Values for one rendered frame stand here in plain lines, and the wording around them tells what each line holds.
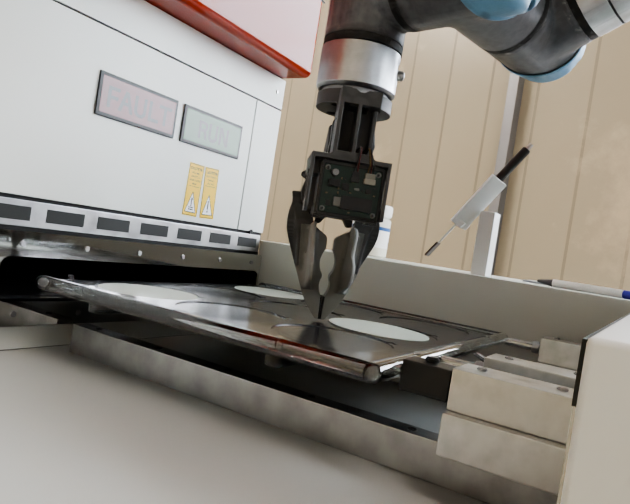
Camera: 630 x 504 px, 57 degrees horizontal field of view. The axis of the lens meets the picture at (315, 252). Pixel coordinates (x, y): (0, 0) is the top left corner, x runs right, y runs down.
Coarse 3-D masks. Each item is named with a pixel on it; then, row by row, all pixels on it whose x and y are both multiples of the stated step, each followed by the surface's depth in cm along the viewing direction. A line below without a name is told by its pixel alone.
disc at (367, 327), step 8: (336, 320) 58; (344, 320) 59; (352, 320) 60; (360, 320) 61; (352, 328) 54; (360, 328) 55; (368, 328) 56; (376, 328) 57; (384, 328) 58; (392, 328) 59; (400, 328) 60; (384, 336) 52; (392, 336) 53; (400, 336) 54; (408, 336) 55; (416, 336) 56; (424, 336) 57
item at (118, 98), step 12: (108, 84) 64; (120, 84) 65; (108, 96) 64; (120, 96) 65; (132, 96) 67; (144, 96) 68; (156, 96) 70; (108, 108) 64; (120, 108) 66; (132, 108) 67; (144, 108) 68; (156, 108) 70; (168, 108) 72; (132, 120) 67; (144, 120) 69; (156, 120) 70; (168, 120) 72; (168, 132) 72
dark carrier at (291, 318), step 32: (96, 288) 55; (192, 288) 68; (224, 288) 73; (224, 320) 48; (256, 320) 51; (288, 320) 53; (320, 320) 57; (384, 320) 66; (416, 320) 71; (352, 352) 42; (384, 352) 44
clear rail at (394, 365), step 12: (492, 336) 64; (504, 336) 67; (444, 348) 49; (456, 348) 52; (468, 348) 54; (480, 348) 58; (384, 360) 39; (396, 360) 40; (372, 372) 37; (384, 372) 38; (396, 372) 40
